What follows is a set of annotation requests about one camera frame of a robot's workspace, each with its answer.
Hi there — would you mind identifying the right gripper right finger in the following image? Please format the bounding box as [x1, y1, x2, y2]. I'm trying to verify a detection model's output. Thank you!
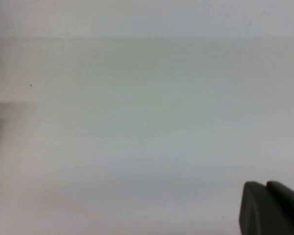
[266, 180, 294, 214]

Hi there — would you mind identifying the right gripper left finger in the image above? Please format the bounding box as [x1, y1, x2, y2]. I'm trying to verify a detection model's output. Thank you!
[238, 181, 294, 235]

